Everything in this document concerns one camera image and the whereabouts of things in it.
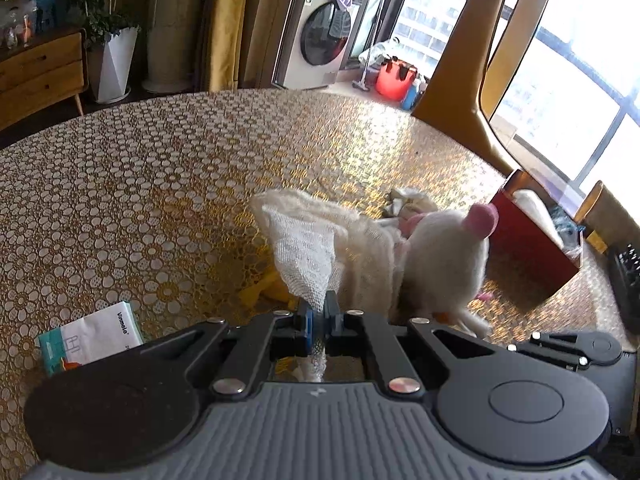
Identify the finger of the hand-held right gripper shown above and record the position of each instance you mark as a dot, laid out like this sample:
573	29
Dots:
575	350

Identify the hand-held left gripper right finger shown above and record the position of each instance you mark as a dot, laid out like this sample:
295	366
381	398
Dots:
328	327

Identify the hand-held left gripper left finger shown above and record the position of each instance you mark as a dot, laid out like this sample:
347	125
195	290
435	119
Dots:
307	327

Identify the white gauze cloth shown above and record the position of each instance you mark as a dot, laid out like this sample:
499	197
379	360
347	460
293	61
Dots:
310	245

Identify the red box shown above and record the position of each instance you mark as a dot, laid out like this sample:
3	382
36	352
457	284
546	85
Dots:
525	260

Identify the blue white packet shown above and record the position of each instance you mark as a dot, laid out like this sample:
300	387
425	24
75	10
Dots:
567	220

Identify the white plush mouse toy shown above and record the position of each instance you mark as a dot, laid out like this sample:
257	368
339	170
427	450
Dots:
440	260

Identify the white tissue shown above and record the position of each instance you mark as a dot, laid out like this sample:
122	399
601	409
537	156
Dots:
537	215

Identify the yellow cloth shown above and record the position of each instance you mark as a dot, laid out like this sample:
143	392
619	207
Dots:
267	290

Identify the wooden chair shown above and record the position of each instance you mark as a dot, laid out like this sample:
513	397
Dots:
612	215

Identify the small mesh pouch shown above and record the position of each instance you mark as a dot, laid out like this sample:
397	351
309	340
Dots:
412	202

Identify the white teal tissue pack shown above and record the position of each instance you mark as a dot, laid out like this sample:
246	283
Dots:
85	335

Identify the blue detergent bottle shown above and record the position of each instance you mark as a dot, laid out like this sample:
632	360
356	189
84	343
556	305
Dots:
412	95

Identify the red bucket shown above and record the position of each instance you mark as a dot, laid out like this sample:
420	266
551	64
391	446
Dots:
395	82

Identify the tall brown giraffe statue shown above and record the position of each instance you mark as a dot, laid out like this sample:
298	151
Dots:
450	90

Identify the white washing machine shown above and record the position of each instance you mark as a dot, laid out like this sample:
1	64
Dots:
310	55

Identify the black framed window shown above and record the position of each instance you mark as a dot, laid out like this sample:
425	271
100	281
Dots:
575	60

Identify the white bag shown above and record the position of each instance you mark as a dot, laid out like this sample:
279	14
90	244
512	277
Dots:
385	52

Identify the yellow curtain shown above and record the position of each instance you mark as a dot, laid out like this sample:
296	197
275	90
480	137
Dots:
232	25

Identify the white angular planter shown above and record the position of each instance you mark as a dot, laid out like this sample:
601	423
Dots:
117	67

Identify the beige standing air conditioner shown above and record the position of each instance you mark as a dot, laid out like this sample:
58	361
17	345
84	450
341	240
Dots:
175	25

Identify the wooden drawer cabinet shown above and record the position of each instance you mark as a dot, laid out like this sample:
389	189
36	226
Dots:
40	75

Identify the green potted plant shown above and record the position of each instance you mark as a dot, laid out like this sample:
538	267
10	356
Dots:
95	5

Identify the glass jar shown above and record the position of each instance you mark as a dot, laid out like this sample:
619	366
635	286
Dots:
15	32

